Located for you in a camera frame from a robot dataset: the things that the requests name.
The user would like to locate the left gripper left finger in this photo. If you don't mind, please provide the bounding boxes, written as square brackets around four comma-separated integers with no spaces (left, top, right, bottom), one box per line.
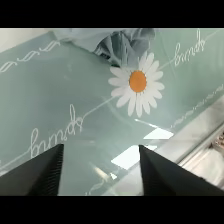
[0,143,65,197]

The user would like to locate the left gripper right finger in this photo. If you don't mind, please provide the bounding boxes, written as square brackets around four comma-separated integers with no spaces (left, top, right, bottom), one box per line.
[138,144,224,197]

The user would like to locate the pale blue garment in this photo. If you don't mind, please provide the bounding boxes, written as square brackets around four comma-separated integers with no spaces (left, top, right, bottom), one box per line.
[50,28,158,68]

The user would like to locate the silver frame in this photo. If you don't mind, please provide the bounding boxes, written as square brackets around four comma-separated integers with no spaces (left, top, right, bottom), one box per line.
[175,120,224,190]

